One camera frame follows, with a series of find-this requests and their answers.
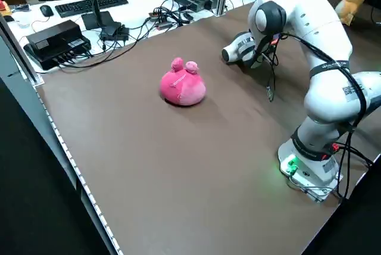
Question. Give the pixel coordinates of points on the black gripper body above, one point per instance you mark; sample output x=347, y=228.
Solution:
x=258, y=59

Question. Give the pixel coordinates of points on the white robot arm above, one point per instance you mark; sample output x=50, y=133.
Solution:
x=324, y=97

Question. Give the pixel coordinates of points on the pink plush toy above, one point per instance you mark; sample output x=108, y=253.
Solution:
x=183, y=88

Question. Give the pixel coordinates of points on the black usb hub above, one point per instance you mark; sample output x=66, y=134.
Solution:
x=160, y=21

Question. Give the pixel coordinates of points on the orange plush toy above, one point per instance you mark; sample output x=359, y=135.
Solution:
x=352, y=1

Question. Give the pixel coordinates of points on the black power adapter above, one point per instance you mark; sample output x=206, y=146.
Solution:
x=114, y=32

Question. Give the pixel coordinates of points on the black keyboard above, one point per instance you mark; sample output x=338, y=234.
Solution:
x=89, y=4

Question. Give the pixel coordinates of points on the black computer mouse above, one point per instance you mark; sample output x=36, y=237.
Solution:
x=46, y=10

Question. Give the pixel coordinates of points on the black network switch box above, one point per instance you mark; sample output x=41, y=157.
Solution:
x=53, y=40

